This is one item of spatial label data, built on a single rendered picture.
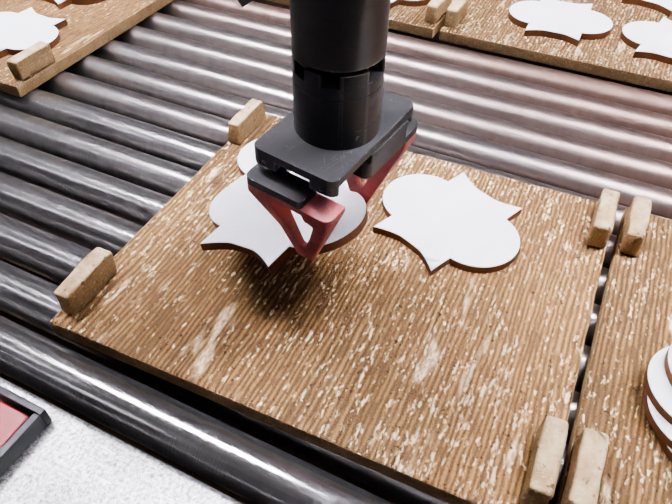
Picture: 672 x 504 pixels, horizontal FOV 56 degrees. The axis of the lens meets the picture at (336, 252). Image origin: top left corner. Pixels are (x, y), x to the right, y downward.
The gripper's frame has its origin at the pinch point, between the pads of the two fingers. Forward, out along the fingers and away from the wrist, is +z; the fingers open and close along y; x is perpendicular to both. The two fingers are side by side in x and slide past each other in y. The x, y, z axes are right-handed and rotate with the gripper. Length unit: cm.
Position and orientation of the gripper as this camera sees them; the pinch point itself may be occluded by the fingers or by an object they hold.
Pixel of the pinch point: (334, 219)
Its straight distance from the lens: 48.7
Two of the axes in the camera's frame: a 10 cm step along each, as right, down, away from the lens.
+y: -5.6, 6.1, -5.6
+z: -0.2, 6.6, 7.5
